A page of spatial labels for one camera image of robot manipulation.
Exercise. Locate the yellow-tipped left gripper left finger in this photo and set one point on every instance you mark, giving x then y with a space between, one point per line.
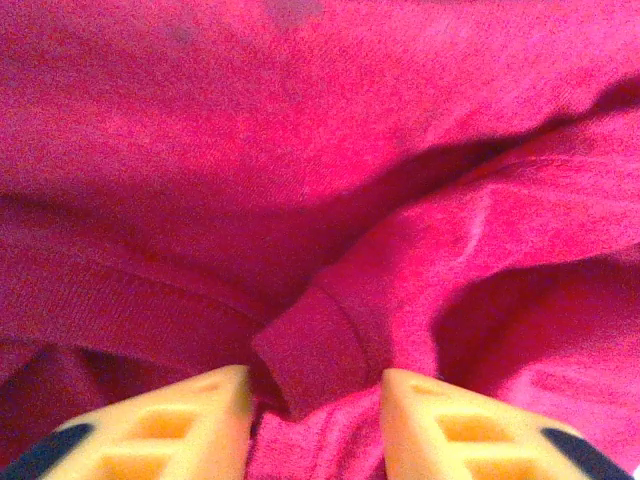
165 435

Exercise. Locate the red t-shirt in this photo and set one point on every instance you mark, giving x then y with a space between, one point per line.
300 175

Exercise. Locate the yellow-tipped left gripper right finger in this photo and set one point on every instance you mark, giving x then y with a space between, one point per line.
450 435

